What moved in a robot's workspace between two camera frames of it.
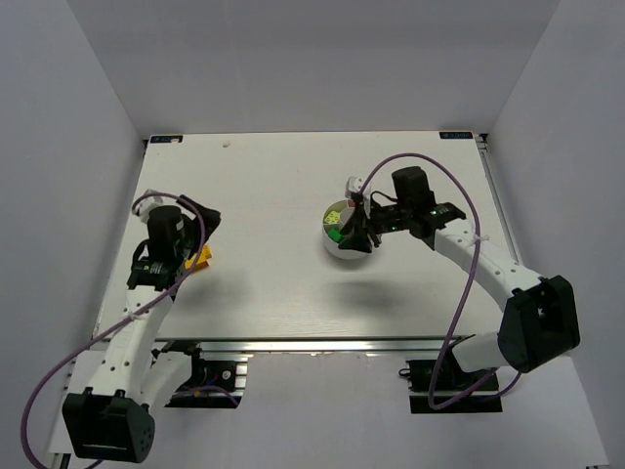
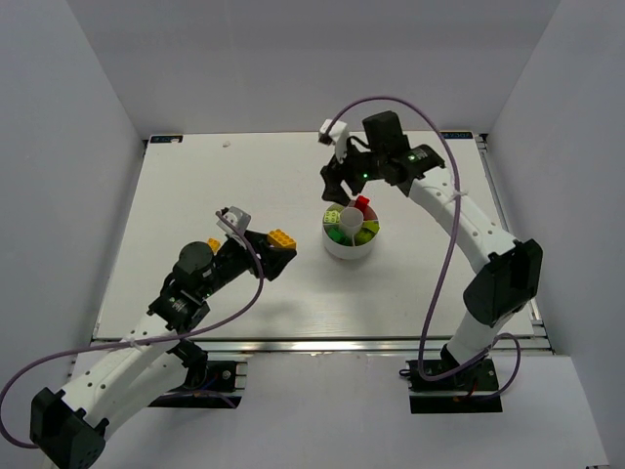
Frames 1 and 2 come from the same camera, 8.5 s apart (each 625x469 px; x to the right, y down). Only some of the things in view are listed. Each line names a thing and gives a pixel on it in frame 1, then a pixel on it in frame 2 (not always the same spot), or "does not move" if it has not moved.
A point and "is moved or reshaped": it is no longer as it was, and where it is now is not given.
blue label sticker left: [166, 139] does not move
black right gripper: [369, 226] → [343, 174]
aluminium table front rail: [312, 347] does not move
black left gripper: [196, 230] → [259, 251]
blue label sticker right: [455, 135] does not move
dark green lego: [336, 235] does not move
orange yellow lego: [203, 259] is moved or reshaped
